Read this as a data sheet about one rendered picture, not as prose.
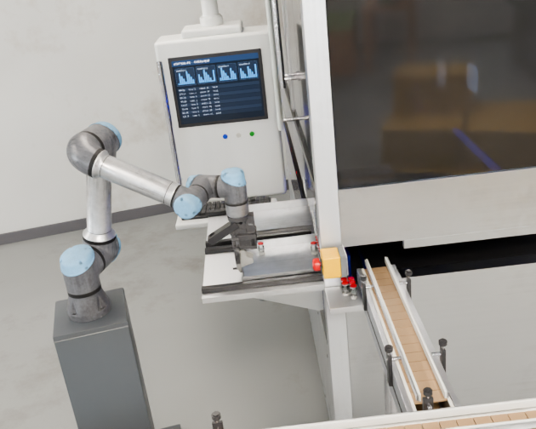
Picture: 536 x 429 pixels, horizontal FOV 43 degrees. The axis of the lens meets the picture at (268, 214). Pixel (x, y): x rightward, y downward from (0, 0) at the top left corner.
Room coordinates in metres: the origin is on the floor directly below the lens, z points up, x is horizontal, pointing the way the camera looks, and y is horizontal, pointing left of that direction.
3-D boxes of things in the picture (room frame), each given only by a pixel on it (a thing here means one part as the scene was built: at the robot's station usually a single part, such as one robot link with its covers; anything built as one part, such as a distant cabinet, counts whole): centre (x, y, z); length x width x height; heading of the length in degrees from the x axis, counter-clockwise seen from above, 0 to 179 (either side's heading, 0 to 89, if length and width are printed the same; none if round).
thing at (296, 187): (2.94, -0.16, 0.73); 1.98 x 0.01 x 0.25; 0
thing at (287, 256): (2.08, -0.06, 0.90); 0.34 x 0.26 x 0.04; 91
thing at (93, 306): (2.06, 0.66, 0.84); 0.15 x 0.15 x 0.10
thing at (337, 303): (1.82, -0.22, 0.87); 0.14 x 0.13 x 0.02; 90
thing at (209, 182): (2.03, 0.20, 1.21); 0.11 x 0.11 x 0.08; 71
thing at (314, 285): (2.25, 0.01, 0.87); 0.70 x 0.48 x 0.02; 0
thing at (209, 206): (2.78, 0.18, 0.82); 0.40 x 0.14 x 0.02; 88
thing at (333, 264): (1.83, -0.18, 1.00); 0.08 x 0.07 x 0.07; 90
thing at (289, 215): (2.42, -0.06, 0.90); 0.34 x 0.26 x 0.04; 90
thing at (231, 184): (2.01, 0.10, 1.21); 0.09 x 0.08 x 0.11; 71
